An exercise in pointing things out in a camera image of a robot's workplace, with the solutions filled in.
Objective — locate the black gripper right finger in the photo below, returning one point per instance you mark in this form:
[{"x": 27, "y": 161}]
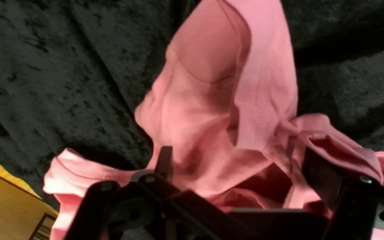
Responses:
[{"x": 347, "y": 213}]

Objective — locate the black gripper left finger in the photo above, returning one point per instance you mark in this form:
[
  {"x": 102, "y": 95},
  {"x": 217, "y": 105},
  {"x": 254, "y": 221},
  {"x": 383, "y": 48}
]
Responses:
[{"x": 126, "y": 208}]

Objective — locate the pink cloth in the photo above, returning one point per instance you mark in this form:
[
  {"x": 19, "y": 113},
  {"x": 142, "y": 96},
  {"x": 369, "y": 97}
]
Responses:
[{"x": 227, "y": 111}]

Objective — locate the orange wooden board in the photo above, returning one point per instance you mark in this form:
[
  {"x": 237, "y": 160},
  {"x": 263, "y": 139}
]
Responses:
[{"x": 6, "y": 204}]

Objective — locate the black tablecloth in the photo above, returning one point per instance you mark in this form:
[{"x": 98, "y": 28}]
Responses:
[{"x": 67, "y": 67}]

